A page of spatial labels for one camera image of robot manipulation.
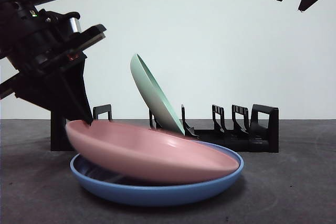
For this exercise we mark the green round plate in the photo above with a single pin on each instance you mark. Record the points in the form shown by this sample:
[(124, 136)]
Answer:
[(152, 95)]

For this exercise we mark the black plastic plate rack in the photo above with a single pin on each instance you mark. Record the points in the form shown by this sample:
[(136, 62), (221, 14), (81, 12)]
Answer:
[(262, 145)]

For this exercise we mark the blue round plate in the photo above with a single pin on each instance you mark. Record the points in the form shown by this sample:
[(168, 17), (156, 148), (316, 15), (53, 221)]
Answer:
[(157, 195)]

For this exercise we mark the pink round plate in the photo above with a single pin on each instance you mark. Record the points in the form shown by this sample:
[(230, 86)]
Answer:
[(147, 155)]

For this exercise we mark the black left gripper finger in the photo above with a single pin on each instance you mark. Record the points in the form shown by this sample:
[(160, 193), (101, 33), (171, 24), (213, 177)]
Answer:
[(50, 95), (77, 85)]

